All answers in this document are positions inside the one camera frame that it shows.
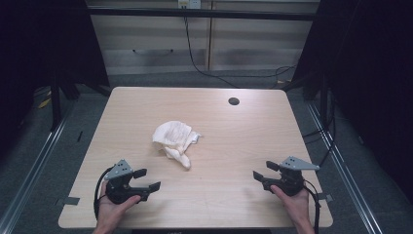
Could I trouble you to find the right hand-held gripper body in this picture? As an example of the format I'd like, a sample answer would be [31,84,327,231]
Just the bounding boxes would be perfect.
[262,156,320,197]

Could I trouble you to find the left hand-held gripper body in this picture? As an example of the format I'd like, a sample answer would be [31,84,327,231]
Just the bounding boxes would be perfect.
[104,159,151,206]

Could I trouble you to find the cream floral cloth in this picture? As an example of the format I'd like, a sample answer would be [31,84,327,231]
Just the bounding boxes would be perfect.
[152,120,203,171]

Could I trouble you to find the person's left hand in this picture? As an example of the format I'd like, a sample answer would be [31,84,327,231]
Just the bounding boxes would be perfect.
[96,181,142,228]

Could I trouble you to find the person's right hand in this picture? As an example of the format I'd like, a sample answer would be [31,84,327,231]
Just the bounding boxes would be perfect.
[270,184,312,228]

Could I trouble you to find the black metal stand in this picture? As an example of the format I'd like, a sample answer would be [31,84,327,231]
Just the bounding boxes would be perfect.
[49,76,63,133]

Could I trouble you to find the black curtain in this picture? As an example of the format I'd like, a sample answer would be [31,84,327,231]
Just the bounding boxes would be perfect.
[0,0,111,157]
[291,0,413,203]

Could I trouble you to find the black horizontal bar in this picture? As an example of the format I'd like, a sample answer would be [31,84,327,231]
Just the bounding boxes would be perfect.
[87,7,319,22]

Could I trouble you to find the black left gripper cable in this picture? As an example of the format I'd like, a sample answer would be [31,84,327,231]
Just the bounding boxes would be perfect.
[93,166,115,220]

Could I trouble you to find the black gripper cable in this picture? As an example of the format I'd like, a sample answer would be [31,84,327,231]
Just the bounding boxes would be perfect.
[303,179,321,234]
[93,166,115,220]

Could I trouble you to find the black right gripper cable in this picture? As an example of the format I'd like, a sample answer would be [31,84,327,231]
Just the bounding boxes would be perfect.
[303,179,321,234]

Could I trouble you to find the black floor cables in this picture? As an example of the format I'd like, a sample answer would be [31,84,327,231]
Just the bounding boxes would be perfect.
[302,92,337,168]

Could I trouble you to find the metal floor rail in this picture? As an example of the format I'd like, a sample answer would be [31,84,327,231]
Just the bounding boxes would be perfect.
[306,102,385,234]
[0,118,72,234]

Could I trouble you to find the long black power cable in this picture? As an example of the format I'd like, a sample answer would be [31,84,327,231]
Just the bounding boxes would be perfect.
[182,8,297,90]

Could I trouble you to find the white wall outlet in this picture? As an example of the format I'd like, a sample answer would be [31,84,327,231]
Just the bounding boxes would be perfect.
[177,0,202,10]

